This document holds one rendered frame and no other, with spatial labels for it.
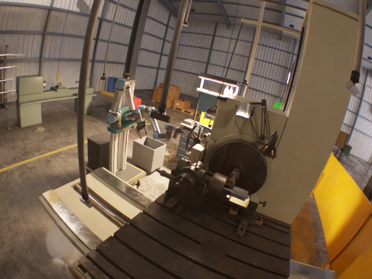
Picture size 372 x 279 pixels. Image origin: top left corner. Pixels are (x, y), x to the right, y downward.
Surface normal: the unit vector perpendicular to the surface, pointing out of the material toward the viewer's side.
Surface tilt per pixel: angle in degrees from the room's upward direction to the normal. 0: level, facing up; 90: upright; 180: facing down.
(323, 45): 90
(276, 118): 90
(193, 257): 0
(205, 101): 90
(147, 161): 90
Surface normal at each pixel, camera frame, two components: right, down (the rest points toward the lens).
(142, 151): -0.45, 0.23
